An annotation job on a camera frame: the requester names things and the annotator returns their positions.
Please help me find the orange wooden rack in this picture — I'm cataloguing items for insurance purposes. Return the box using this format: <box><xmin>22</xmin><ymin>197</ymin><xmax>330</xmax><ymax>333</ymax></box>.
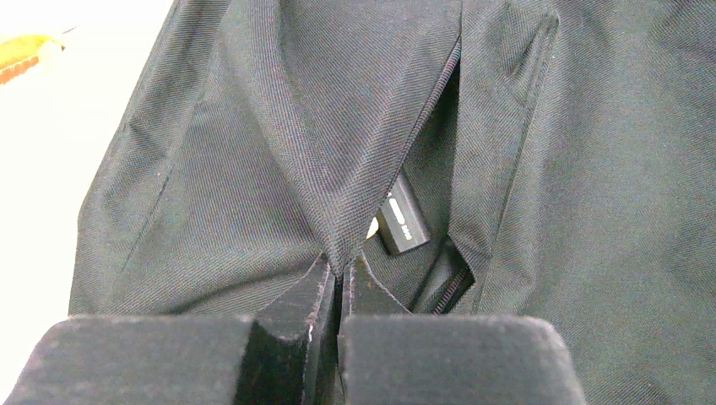
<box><xmin>1</xmin><ymin>34</ymin><xmax>66</xmax><ymax>85</ymax></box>

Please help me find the black pink highlighter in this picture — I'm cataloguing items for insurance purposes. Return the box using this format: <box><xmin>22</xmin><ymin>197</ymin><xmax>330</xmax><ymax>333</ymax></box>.
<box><xmin>376</xmin><ymin>170</ymin><xmax>431</xmax><ymax>256</ymax></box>

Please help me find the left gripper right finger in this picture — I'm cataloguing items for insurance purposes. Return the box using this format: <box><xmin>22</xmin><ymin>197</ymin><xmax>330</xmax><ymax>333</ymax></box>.
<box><xmin>339</xmin><ymin>256</ymin><xmax>585</xmax><ymax>404</ymax></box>

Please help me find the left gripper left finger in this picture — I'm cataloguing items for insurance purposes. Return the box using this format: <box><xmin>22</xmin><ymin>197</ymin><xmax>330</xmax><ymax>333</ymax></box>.
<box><xmin>8</xmin><ymin>256</ymin><xmax>336</xmax><ymax>404</ymax></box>

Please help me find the peach yellow highlighter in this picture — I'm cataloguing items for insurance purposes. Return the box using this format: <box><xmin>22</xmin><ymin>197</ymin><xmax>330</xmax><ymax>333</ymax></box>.
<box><xmin>366</xmin><ymin>218</ymin><xmax>379</xmax><ymax>240</ymax></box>

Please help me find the black backpack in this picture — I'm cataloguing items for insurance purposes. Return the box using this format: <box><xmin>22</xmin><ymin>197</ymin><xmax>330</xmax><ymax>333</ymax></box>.
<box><xmin>68</xmin><ymin>1</ymin><xmax>715</xmax><ymax>404</ymax></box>

